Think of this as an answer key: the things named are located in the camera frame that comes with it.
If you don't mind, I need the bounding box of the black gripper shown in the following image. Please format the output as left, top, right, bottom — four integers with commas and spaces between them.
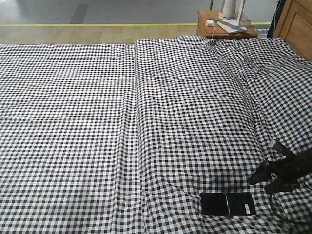
247, 150, 312, 194

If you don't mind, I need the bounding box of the black foldable phone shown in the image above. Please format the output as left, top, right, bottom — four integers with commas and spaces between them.
200, 192, 256, 216

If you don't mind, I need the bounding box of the checkered bed sheet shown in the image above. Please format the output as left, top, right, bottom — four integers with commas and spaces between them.
0, 44, 146, 234

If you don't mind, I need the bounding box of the checkered quilt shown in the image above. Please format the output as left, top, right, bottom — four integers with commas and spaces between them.
134, 36, 312, 234

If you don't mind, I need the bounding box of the wooden headboard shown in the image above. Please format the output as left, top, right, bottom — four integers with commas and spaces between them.
273, 0, 312, 61

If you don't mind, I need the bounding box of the white charger adapter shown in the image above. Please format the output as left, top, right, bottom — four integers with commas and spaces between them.
206, 19, 215, 27

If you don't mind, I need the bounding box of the wooden nightstand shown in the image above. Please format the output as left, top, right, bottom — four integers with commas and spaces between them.
196, 9, 258, 39

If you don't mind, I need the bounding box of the white cylindrical speaker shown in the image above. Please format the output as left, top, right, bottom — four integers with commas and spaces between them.
219, 0, 236, 20

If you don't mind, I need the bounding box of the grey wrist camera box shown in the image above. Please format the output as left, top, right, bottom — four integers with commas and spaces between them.
269, 139, 294, 157

